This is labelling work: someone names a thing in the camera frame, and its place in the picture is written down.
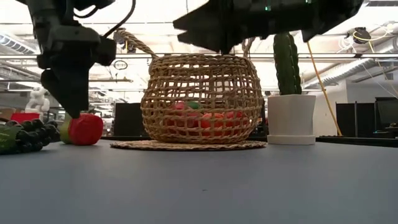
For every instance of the dark grape bunch with leaf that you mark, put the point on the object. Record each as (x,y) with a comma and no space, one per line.
(31,137)

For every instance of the round woven placemat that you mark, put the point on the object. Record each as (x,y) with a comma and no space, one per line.
(186,145)

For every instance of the red bell pepper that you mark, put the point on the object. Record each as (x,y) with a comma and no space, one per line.
(87,130)

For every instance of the red apple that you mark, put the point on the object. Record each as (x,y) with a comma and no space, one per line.
(178,107)

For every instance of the red box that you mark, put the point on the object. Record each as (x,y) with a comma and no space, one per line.
(25,117)

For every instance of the black monitor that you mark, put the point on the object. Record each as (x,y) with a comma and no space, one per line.
(387,113)

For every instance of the black partition panel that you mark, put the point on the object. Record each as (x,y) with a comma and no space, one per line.
(354,119)
(129,119)

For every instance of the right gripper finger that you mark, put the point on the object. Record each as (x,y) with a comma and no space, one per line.
(214,40)
(214,15)

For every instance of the red round fruit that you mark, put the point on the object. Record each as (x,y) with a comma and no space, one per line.
(211,123)

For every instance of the green cactus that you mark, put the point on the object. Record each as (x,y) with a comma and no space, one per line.
(287,68)

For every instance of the silver ventilation duct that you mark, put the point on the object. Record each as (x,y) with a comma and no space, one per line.
(348,71)
(15,43)

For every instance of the black table frame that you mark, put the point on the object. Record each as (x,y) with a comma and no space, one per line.
(357,141)

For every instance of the glossy green mango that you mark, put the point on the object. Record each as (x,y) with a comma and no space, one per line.
(194,105)

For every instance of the black ceiling device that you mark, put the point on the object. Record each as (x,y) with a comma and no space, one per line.
(362,35)

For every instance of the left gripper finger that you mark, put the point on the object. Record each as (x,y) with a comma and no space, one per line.
(68,90)

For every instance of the green pear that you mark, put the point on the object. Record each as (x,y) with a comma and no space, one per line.
(64,133)

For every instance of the white hexagonal plant pot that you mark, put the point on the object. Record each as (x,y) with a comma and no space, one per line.
(290,118)

